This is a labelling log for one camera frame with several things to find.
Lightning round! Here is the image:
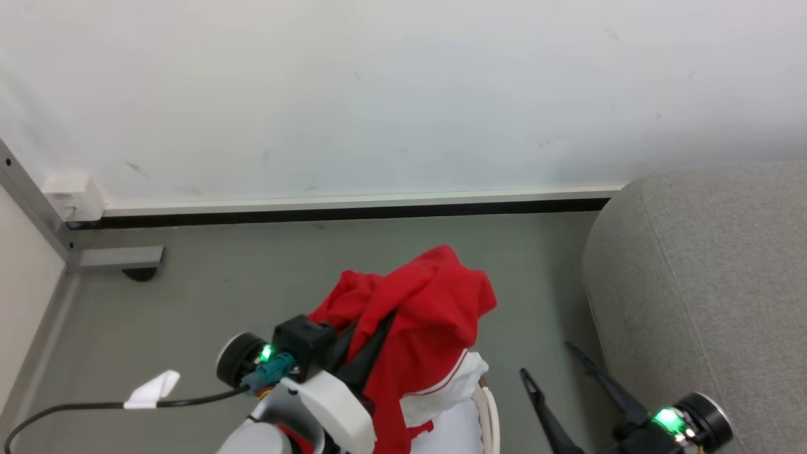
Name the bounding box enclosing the white wall box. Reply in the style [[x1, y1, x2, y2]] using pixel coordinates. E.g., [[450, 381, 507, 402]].
[[42, 171, 105, 223]]

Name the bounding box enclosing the white garment with red trim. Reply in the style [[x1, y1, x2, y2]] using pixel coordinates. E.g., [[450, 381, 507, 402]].
[[400, 351, 490, 454]]

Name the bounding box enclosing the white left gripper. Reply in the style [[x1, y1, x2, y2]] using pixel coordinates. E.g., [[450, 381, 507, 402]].
[[295, 309, 399, 454]]

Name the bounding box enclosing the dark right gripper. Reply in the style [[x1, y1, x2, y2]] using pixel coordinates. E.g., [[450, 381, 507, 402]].
[[520, 342, 694, 454]]

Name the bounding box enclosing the white and black baseboard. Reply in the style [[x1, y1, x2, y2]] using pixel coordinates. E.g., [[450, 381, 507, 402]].
[[66, 185, 626, 230]]

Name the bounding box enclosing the white cable tag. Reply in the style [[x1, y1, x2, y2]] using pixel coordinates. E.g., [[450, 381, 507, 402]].
[[124, 370, 181, 410]]

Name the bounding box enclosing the black cable with teal plug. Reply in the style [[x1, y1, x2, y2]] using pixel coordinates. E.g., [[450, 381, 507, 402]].
[[0, 352, 298, 454]]

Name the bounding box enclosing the cream laundry basket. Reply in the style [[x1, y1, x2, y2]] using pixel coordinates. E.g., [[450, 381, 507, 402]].
[[474, 376, 502, 454]]

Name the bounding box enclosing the grey fabric sofa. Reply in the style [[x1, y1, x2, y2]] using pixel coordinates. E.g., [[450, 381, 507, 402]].
[[581, 160, 807, 454]]

